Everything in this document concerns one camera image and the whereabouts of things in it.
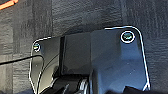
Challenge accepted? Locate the thin base cable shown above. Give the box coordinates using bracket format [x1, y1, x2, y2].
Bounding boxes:
[0, 54, 46, 94]

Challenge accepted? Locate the orange metal frame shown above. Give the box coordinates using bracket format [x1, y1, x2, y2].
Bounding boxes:
[0, 0, 20, 11]

